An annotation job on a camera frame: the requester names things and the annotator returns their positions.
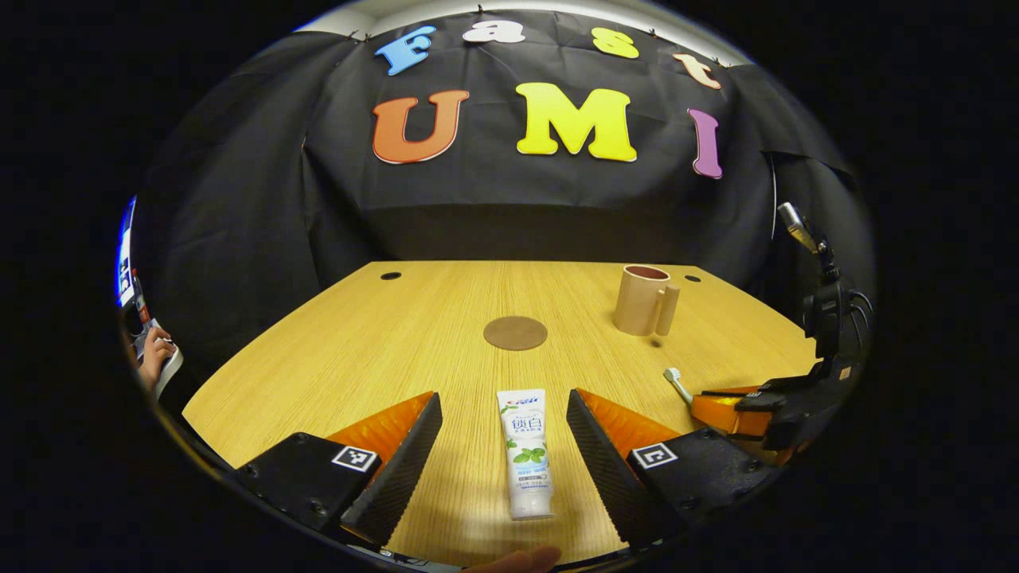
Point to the black backdrop cloth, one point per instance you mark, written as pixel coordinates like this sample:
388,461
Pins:
517,207

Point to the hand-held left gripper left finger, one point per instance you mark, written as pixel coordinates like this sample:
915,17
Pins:
402,469

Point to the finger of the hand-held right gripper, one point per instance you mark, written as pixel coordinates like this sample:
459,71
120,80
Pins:
716,414

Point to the white toothbrush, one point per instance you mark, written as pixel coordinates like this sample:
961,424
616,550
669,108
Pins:
677,383

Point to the wooden desktop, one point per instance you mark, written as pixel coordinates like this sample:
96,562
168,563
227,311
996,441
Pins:
382,350

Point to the white toothpaste tube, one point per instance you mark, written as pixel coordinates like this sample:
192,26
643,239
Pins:
525,454

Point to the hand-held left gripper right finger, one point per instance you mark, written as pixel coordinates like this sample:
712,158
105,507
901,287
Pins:
605,469

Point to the round brown coaster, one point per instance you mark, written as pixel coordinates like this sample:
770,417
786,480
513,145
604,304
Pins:
515,333

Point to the computer monitor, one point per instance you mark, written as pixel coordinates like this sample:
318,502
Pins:
125,255

